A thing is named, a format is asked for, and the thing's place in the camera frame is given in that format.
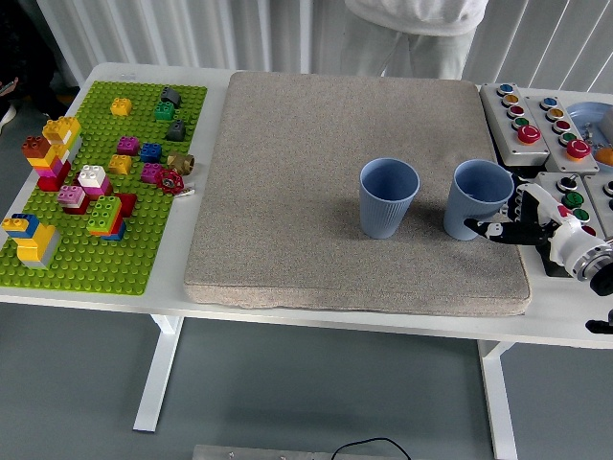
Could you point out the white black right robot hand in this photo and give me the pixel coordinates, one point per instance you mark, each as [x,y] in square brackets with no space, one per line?
[551,225]

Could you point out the blue ribbed cup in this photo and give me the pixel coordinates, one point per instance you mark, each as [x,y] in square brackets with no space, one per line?
[474,191]
[383,215]

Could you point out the grey four-button control box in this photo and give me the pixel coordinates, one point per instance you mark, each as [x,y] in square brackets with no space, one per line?
[553,178]

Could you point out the grey black-button control box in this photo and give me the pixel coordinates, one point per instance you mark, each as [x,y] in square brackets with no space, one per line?
[604,211]

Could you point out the orange round object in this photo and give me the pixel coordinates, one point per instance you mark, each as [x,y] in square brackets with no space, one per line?
[605,156]

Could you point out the grey five-button control box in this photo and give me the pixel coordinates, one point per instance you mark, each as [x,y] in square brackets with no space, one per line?
[546,134]
[500,120]

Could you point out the white table leg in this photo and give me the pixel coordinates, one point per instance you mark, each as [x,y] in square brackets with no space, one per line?
[498,407]
[158,374]

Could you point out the grey-brown cushion mat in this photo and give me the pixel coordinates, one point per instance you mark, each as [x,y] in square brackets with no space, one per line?
[311,191]

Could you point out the brass valve red handwheel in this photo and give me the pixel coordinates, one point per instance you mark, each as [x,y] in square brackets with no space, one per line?
[168,181]

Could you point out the grey sloped toy brick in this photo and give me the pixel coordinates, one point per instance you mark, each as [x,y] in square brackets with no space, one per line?
[176,131]
[171,97]

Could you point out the magenta toy brick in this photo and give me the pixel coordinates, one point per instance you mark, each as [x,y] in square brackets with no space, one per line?
[152,173]
[128,146]

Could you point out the green toy brick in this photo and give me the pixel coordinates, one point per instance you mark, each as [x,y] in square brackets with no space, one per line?
[165,111]

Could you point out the blue toy brick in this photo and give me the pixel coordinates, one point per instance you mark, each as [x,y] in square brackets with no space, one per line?
[151,153]

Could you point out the red toy brick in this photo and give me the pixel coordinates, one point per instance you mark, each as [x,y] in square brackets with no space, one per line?
[128,203]

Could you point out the yellow toy brick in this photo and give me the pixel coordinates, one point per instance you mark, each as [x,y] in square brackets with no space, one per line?
[121,107]
[120,165]

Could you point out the green orange blue brick stack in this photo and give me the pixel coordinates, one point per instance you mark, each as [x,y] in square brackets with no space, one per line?
[106,215]

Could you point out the green studded baseplate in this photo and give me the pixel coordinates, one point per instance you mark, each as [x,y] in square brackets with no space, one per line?
[96,268]

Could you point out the white pink brick stack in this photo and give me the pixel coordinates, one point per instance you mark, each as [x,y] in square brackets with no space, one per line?
[92,177]

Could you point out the pink red brick stack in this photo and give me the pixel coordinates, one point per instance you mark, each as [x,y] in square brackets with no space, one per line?
[73,197]

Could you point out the yellow white brick tower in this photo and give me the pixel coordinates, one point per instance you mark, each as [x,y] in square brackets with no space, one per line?
[60,129]

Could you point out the brown yellow red brick tower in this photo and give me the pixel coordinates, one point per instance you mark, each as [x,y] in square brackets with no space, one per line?
[38,153]

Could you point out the blue yellow grey brick stack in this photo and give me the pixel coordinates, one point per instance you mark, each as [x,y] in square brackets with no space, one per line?
[31,242]

